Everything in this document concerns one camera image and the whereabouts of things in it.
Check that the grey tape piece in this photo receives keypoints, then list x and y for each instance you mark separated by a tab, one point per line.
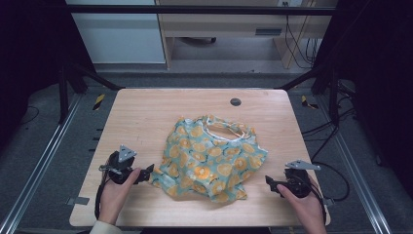
329	202
78	201

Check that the person's left hand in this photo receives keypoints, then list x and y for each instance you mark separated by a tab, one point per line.
112	200

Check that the light wooden desk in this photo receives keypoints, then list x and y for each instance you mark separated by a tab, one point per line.
227	26

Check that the yellow black tape strip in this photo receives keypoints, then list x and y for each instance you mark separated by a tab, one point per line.
307	102
99	101

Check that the aluminium floor rail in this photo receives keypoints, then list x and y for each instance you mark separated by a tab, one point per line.
39	165
357	175

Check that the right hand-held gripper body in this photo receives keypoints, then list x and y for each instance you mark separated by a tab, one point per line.
300	182

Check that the person's right hand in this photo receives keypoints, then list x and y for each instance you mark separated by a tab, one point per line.
310	209

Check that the white cabinet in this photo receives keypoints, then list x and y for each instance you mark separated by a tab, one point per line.
120	39

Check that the black horizontal bar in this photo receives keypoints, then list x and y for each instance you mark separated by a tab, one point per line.
195	10

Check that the black metal stand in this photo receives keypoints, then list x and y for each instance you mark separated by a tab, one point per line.
332	97
63	97

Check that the grey table grommet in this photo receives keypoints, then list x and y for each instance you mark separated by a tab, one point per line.
235	102

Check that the orange print cloth bag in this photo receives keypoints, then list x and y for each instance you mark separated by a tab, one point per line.
207	159

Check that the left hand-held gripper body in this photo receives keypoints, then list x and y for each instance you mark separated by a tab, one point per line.
120	165

